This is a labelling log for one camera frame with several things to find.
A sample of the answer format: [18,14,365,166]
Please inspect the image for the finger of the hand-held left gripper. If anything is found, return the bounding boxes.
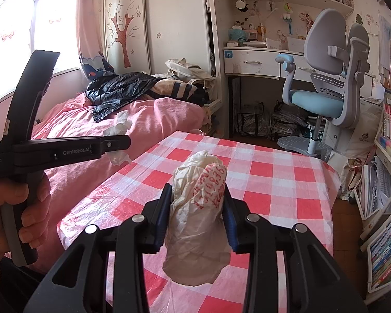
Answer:
[101,135,131,156]

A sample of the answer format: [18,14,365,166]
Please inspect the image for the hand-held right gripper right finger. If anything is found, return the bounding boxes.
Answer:
[222,186,369,313]

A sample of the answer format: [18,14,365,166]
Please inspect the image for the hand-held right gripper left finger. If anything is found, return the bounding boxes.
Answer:
[24,183,174,313]

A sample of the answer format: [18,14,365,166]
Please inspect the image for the white tissue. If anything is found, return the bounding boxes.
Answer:
[102,110,133,167]

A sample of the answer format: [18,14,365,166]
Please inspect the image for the white plastic bag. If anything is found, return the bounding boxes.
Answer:
[163,150,232,286]

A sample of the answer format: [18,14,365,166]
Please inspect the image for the person's left hand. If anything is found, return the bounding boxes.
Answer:
[0,176,52,269]

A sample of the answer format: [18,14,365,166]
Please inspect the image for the pink bed blanket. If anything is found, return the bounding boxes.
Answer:
[29,93,209,273]

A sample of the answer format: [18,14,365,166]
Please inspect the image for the red checkered tablecloth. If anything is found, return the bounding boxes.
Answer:
[57,130,342,313]

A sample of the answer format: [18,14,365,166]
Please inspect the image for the black puffer jacket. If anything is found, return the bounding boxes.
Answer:
[85,72,163,123]

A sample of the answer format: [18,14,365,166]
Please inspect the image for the beige striped pillow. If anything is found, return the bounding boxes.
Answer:
[150,78,209,106]

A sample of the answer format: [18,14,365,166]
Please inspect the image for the beige tote bag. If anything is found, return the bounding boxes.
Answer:
[164,58,216,85]

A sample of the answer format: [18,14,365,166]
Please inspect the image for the checkered storage bag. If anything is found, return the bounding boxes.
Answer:
[236,103,271,137]

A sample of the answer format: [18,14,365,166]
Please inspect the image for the pink curtain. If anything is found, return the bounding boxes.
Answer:
[76,0,114,82]

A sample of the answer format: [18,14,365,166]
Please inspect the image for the window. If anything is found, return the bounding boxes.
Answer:
[0,0,82,108]

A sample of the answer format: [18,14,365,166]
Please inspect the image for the white wardrobe with tree decal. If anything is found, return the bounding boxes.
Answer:
[102,0,216,79]

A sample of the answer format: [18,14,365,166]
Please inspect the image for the white bookshelf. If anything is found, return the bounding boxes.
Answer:
[355,33,391,297]

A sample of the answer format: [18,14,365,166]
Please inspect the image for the grey and blue desk chair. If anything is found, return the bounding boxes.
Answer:
[275,8,370,157]

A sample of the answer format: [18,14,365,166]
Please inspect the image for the stack of white magazines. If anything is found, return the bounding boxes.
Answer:
[362,160,391,216]

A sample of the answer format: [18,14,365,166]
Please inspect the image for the white fabric bag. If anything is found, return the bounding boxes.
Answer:
[326,99,378,170]

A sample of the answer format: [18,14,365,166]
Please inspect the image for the white desk with drawers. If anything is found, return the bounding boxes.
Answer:
[222,44,349,137]

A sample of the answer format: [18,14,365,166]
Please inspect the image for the row of colourful books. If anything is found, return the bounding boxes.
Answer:
[368,215,391,291]

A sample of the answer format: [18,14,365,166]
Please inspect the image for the white paper sheets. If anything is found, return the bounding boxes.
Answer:
[265,36,305,53]

